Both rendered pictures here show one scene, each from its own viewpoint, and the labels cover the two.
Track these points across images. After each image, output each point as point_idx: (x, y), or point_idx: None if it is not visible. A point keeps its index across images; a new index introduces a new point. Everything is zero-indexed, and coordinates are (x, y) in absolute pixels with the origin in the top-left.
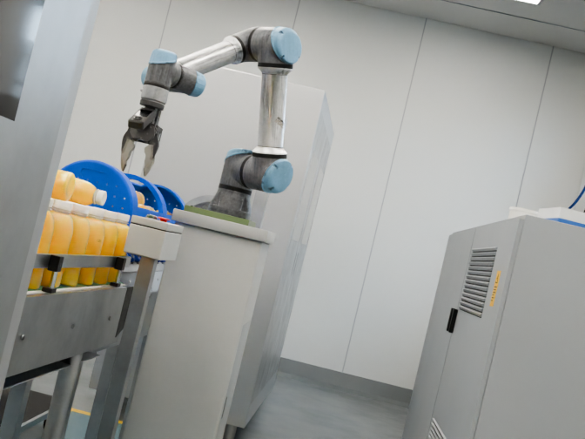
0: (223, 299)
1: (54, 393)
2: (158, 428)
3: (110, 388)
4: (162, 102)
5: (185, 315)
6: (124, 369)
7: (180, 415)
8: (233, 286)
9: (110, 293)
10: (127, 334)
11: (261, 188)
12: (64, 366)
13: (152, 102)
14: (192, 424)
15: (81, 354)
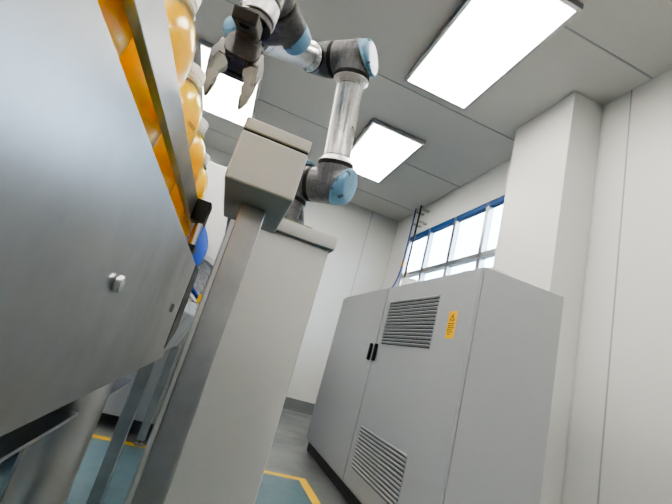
0: (282, 310)
1: (6, 501)
2: (183, 481)
3: (155, 451)
4: (272, 21)
5: (235, 328)
6: (188, 411)
7: (216, 459)
8: (295, 296)
9: (186, 255)
10: (202, 340)
11: (327, 196)
12: (57, 421)
13: (261, 13)
14: (231, 472)
15: (111, 384)
